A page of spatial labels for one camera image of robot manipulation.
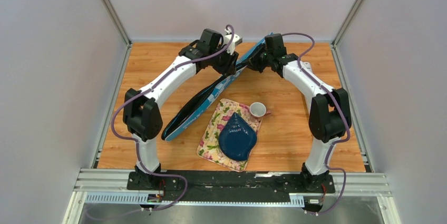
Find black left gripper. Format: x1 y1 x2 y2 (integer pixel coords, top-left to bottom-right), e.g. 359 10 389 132
209 43 239 77

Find blue sport racket bag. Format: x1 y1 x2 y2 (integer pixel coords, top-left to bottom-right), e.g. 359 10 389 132
161 38 265 142

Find grey shuttlecock tube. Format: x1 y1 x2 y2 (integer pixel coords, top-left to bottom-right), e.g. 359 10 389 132
302 62 313 72

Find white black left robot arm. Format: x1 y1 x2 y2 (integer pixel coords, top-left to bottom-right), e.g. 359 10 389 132
121 25 242 190

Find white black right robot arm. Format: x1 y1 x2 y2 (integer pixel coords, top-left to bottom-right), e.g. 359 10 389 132
247 33 352 192

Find floral rectangular tray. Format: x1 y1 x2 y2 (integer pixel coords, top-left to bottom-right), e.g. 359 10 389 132
197 99 262 172

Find floral ceramic cup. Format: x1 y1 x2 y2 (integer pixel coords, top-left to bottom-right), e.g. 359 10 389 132
249 102 271 121

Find blue leaf-shaped plate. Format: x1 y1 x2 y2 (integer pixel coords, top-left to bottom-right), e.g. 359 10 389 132
218 113 257 161

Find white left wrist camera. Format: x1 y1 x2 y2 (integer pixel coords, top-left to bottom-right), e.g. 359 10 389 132
223 34 243 55

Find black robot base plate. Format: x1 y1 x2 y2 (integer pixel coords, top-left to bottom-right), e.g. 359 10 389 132
127 170 335 203

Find aluminium frame rail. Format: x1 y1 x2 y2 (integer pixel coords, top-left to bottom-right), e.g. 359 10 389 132
74 169 392 207

